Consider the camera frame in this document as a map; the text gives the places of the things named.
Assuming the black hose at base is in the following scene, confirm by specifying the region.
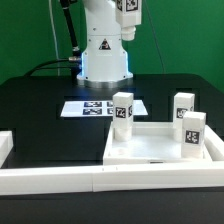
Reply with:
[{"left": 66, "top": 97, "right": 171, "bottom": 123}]
[{"left": 59, "top": 0, "right": 82, "bottom": 53}]

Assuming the white square table top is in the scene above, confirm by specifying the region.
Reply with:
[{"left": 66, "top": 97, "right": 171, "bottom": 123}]
[{"left": 103, "top": 122, "right": 212, "bottom": 165}]

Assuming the white sheet with markers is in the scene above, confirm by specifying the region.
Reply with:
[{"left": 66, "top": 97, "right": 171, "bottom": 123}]
[{"left": 60, "top": 99, "right": 149, "bottom": 118}]

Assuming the white front fence bar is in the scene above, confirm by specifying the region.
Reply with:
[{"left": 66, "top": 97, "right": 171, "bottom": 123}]
[{"left": 0, "top": 162, "right": 224, "bottom": 195}]

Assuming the black cable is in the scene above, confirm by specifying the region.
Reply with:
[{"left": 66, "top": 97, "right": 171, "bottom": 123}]
[{"left": 23, "top": 58, "right": 83, "bottom": 78}]

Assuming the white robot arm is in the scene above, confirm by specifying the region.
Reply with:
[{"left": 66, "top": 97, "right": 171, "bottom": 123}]
[{"left": 77, "top": 0, "right": 133, "bottom": 88}]

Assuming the white left fence piece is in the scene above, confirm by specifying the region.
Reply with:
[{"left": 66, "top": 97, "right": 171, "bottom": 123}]
[{"left": 0, "top": 131, "right": 13, "bottom": 168}]

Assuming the white fence piece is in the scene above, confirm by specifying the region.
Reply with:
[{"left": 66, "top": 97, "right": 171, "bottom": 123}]
[
  {"left": 205, "top": 125, "right": 224, "bottom": 161},
  {"left": 0, "top": 131, "right": 13, "bottom": 168}
]

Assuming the white right fence piece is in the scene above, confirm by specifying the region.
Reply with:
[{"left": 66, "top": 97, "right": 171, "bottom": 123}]
[{"left": 205, "top": 125, "right": 224, "bottom": 161}]

